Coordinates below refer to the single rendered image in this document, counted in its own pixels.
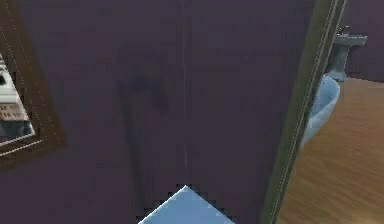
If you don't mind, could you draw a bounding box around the olive green door frame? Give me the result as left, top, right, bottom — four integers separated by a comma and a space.
260, 0, 348, 224

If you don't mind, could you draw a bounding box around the brown framed wall picture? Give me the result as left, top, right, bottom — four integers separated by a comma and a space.
0, 0, 69, 169

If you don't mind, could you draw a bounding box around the grey pedestal sink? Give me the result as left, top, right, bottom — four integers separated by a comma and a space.
326, 25, 368, 83

